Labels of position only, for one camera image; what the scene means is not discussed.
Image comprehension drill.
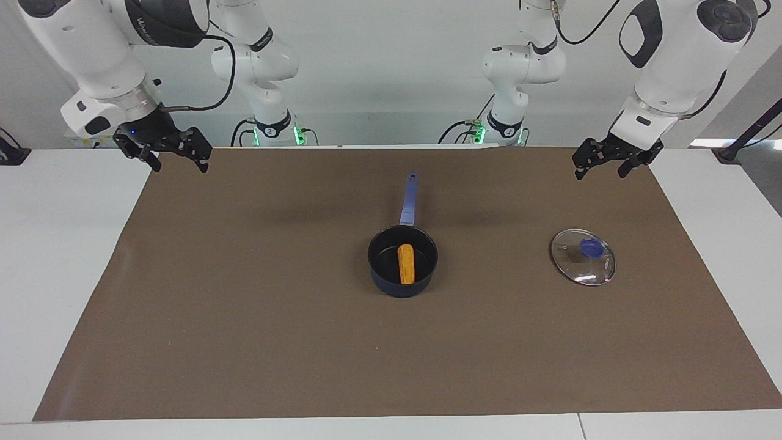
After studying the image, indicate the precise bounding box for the glass lid with purple knob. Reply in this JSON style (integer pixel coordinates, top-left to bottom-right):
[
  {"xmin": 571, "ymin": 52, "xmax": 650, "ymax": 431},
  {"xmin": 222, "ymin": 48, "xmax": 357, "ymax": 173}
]
[{"xmin": 550, "ymin": 228, "xmax": 616, "ymax": 287}]

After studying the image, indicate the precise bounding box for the brown table mat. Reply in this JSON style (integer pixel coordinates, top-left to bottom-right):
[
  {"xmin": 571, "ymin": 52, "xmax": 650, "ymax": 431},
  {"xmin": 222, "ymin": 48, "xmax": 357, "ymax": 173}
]
[{"xmin": 32, "ymin": 145, "xmax": 782, "ymax": 422}]

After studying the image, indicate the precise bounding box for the black stand pole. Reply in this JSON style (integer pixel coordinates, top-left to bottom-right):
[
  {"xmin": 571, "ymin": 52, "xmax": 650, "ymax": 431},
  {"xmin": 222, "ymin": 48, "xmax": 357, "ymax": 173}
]
[{"xmin": 711, "ymin": 100, "xmax": 782, "ymax": 163}]

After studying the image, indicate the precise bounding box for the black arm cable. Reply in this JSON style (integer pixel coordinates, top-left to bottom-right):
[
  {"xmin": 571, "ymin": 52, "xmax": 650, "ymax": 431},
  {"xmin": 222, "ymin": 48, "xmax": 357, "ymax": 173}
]
[
  {"xmin": 550, "ymin": 0, "xmax": 772, "ymax": 118},
  {"xmin": 160, "ymin": 33, "xmax": 237, "ymax": 112}
]

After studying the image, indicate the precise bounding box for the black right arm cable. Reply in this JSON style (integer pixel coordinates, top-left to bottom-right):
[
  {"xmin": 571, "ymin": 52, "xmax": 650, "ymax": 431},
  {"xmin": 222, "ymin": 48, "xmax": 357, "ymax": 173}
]
[{"xmin": 160, "ymin": 33, "xmax": 237, "ymax": 112}]

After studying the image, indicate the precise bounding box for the orange corn cob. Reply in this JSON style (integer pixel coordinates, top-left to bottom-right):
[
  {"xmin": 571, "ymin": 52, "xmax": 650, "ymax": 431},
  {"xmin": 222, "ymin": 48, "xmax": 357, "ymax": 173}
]
[{"xmin": 398, "ymin": 244, "xmax": 417, "ymax": 285}]

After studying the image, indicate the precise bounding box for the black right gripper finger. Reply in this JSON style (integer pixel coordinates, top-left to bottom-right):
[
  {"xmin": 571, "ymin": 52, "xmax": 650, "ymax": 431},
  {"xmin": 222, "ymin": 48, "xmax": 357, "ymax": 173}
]
[
  {"xmin": 179, "ymin": 126, "xmax": 213, "ymax": 174},
  {"xmin": 122, "ymin": 141, "xmax": 163, "ymax": 174}
]

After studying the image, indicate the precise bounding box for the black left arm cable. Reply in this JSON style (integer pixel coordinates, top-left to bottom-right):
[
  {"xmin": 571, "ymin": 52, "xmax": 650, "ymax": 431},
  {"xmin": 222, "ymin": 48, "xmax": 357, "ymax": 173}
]
[{"xmin": 550, "ymin": 0, "xmax": 772, "ymax": 118}]

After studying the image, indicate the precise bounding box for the black saucepan with purple handle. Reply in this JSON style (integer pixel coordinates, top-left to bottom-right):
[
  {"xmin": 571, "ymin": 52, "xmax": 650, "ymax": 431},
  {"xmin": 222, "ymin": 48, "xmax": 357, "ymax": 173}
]
[{"xmin": 367, "ymin": 173, "xmax": 439, "ymax": 299}]

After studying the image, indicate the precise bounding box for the black base cable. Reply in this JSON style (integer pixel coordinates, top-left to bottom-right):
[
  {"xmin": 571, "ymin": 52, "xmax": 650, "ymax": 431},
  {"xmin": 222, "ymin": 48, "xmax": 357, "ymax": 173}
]
[
  {"xmin": 230, "ymin": 118, "xmax": 257, "ymax": 148},
  {"xmin": 437, "ymin": 93, "xmax": 497, "ymax": 145}
]

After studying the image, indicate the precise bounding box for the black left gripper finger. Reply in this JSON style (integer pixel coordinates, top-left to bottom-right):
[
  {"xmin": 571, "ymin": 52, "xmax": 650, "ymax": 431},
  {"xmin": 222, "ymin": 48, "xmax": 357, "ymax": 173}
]
[
  {"xmin": 572, "ymin": 138, "xmax": 606, "ymax": 180},
  {"xmin": 616, "ymin": 156, "xmax": 649, "ymax": 180}
]

